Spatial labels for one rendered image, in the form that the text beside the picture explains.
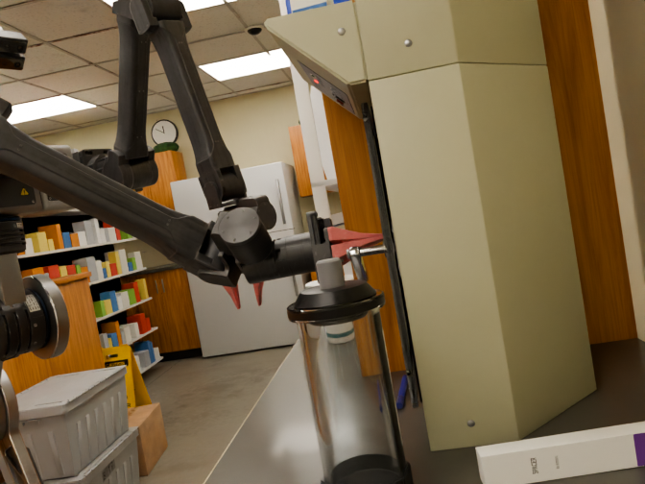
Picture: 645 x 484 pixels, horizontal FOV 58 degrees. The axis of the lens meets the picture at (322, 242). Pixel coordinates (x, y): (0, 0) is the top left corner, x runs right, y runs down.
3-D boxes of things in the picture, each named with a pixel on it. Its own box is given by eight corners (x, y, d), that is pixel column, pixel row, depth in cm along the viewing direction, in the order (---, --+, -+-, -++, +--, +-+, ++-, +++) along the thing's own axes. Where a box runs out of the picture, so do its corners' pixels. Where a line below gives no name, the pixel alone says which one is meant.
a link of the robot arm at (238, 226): (223, 234, 92) (203, 282, 88) (192, 190, 82) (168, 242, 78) (293, 243, 88) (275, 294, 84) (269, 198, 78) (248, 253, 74)
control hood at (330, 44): (374, 117, 104) (365, 60, 103) (368, 81, 72) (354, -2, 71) (311, 130, 105) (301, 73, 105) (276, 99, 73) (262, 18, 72)
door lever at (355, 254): (394, 281, 85) (391, 265, 86) (387, 252, 76) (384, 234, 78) (357, 287, 85) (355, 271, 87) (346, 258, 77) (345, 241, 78)
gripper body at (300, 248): (318, 208, 81) (267, 220, 83) (330, 280, 79) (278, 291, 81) (326, 218, 88) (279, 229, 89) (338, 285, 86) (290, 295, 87)
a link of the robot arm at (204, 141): (167, 7, 124) (125, 4, 116) (183, -6, 121) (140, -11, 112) (237, 199, 127) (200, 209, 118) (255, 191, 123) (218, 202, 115)
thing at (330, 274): (388, 304, 67) (378, 248, 67) (367, 324, 59) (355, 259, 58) (314, 313, 71) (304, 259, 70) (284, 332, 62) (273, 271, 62)
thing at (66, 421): (140, 424, 306) (129, 363, 304) (80, 479, 246) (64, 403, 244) (66, 434, 311) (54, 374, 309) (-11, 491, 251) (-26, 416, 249)
